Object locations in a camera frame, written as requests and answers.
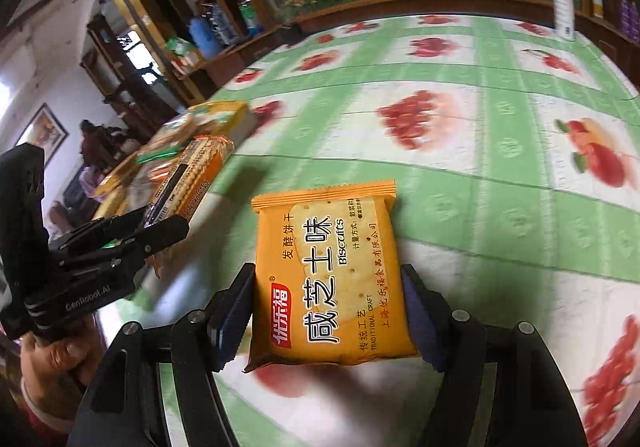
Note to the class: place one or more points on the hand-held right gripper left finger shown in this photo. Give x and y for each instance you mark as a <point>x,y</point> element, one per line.
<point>235,317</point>

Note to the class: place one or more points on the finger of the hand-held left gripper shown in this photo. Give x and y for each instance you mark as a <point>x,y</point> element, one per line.
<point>105,232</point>
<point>150,237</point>

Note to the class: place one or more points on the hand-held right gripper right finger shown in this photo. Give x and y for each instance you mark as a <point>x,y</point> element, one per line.
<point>420,314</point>

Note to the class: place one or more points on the long cracker packet black barcode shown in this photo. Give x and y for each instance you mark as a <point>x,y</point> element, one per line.
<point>195,177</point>

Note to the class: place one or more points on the square orange biscuit packet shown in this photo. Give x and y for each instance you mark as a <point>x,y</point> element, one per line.
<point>330,282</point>

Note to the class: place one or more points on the long orange cracker packet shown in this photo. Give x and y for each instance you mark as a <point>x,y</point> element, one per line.
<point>232,117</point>

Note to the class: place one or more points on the person's left forearm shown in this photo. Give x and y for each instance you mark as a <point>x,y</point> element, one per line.
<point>35,419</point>

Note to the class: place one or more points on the person's left hand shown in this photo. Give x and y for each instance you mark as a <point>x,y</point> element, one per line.
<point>55,362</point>

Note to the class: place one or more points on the round cracker packet green label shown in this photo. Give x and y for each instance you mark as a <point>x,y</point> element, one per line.
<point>172,137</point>

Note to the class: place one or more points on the fruit print green tablecloth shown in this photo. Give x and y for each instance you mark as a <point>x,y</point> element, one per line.
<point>475,127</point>

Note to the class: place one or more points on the blue plastic bottle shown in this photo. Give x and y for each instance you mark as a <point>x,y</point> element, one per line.
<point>204,39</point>

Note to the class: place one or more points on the wooden shelf cabinet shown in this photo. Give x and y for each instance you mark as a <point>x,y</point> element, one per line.
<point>165,17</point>

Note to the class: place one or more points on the pack of water bottles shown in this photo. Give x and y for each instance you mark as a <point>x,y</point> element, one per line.
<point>224,24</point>

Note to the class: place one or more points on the green white packet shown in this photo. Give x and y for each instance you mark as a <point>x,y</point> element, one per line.
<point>250,17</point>

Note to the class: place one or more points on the white spray bottle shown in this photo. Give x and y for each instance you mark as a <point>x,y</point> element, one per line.
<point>562,2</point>

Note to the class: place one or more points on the purple bottles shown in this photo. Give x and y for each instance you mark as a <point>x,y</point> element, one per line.
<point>630,12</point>

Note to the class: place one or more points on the framed wall picture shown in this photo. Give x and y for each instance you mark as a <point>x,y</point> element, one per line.
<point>42,132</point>

